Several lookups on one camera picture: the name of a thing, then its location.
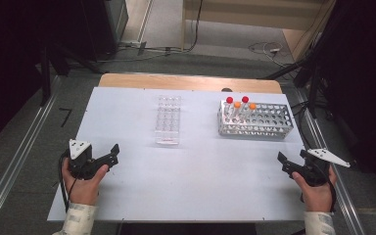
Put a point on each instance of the perforated metal tube rack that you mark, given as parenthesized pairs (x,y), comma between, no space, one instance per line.
(258,124)

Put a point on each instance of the person's left hand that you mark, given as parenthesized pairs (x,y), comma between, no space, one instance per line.
(81,191)

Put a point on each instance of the wooden table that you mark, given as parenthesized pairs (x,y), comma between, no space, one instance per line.
(176,81)

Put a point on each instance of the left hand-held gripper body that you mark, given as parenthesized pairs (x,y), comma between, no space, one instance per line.
(78,163)

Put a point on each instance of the black metal stand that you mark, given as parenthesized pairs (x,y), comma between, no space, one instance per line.
(45,75)
(313,84)

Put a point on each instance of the white table board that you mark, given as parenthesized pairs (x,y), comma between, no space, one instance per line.
(192,182)

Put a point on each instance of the red-capped test tube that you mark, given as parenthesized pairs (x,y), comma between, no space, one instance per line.
(245,99)
(229,100)

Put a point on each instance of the aluminium floor rail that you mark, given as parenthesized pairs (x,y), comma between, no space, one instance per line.
(336,182)
(16,156)

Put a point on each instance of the dark table grommet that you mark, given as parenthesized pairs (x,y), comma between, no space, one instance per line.
(226,89)

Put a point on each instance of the dark cabinet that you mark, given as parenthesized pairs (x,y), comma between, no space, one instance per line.
(104,26)

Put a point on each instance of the light wooden shelf unit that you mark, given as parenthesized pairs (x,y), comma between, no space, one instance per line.
(241,16)

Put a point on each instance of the black curtain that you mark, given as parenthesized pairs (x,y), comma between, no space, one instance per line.
(6,65)
(365,81)

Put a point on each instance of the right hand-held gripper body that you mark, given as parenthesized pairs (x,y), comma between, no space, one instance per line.
(316,169)

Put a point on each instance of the person's right hand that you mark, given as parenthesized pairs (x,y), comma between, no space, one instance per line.
(316,196)

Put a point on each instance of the clear acrylic tube rack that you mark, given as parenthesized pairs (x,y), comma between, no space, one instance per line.
(168,120)

